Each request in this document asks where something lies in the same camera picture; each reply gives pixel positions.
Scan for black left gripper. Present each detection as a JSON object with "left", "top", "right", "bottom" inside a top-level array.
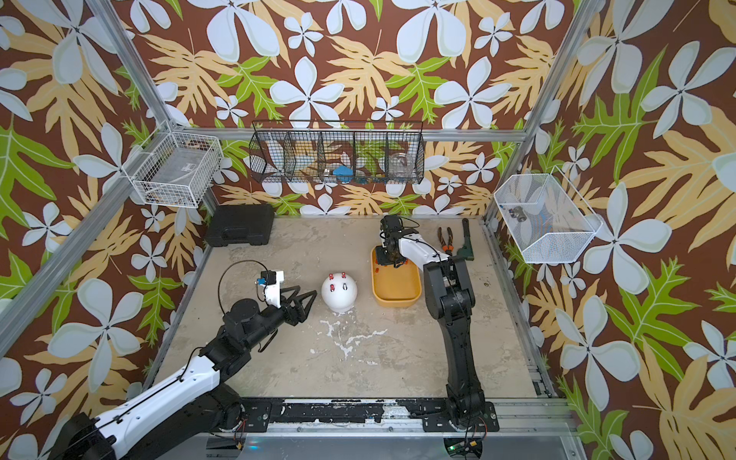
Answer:
[{"left": 244, "top": 283, "right": 315, "bottom": 351}]

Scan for white dome screw fixture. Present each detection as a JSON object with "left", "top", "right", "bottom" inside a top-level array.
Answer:
[{"left": 321, "top": 272, "right": 358, "bottom": 314}]

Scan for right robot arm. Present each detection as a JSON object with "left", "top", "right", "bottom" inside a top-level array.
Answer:
[{"left": 376, "top": 215, "right": 486, "bottom": 429}]

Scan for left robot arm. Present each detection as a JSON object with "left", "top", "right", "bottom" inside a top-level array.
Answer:
[{"left": 46, "top": 268, "right": 318, "bottom": 459}]

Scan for yellow plastic tray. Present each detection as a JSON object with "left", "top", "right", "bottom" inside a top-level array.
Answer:
[{"left": 371, "top": 246, "right": 423, "bottom": 308}]

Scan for green pipe wrench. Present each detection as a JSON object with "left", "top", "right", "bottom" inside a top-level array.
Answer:
[{"left": 457, "top": 218, "right": 475, "bottom": 261}]

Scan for black plastic tool case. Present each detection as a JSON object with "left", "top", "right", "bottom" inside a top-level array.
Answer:
[{"left": 204, "top": 203, "right": 275, "bottom": 247}]

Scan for white mesh basket right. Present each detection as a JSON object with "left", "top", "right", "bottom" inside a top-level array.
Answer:
[{"left": 494, "top": 167, "right": 603, "bottom": 265}]

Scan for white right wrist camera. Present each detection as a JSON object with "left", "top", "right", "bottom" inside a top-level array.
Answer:
[{"left": 379, "top": 215, "right": 418, "bottom": 243}]

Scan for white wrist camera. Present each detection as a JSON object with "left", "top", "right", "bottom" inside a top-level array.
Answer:
[
  {"left": 379, "top": 215, "right": 418, "bottom": 243},
  {"left": 257, "top": 270, "right": 285, "bottom": 309}
]

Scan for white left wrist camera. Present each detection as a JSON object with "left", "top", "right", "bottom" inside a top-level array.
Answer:
[{"left": 257, "top": 270, "right": 285, "bottom": 309}]

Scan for orange handled pliers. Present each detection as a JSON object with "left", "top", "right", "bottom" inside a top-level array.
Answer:
[{"left": 437, "top": 226, "right": 454, "bottom": 256}]

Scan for black wire basket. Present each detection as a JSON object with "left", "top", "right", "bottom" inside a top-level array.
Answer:
[{"left": 245, "top": 121, "right": 427, "bottom": 184}]

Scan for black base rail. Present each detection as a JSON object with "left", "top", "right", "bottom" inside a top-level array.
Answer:
[{"left": 241, "top": 398, "right": 499, "bottom": 435}]

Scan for white wire basket left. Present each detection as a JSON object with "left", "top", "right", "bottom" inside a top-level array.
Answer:
[{"left": 126, "top": 122, "right": 223, "bottom": 209}]

